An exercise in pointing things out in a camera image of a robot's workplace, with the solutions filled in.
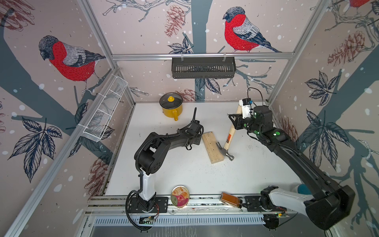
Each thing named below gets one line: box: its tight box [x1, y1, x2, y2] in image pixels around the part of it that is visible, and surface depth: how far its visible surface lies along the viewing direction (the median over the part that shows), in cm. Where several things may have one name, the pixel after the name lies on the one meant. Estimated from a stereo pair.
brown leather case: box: [220, 191, 243, 209], surface depth 74 cm
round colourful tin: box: [170, 184, 190, 208], surface depth 75 cm
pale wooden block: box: [202, 131, 225, 164], surface depth 91 cm
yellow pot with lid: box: [159, 92, 184, 121], surface depth 108 cm
